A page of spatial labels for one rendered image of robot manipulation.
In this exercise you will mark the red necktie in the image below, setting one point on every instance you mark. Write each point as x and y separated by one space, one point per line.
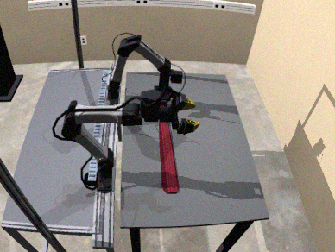
169 178

